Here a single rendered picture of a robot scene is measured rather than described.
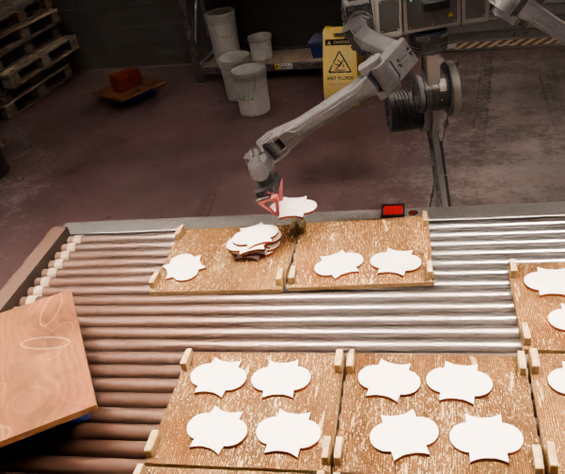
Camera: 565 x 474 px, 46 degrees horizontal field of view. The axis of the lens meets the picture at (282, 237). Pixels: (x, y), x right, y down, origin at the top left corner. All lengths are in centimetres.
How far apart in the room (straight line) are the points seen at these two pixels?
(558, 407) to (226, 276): 99
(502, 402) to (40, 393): 104
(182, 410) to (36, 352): 41
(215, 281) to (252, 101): 372
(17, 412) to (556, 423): 117
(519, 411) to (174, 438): 76
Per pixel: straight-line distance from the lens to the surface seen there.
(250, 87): 558
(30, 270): 234
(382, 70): 186
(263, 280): 197
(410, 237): 208
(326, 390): 161
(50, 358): 177
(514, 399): 158
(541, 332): 175
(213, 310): 194
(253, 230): 211
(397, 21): 242
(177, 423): 162
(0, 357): 185
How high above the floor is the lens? 208
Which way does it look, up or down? 32 degrees down
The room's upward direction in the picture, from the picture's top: 10 degrees counter-clockwise
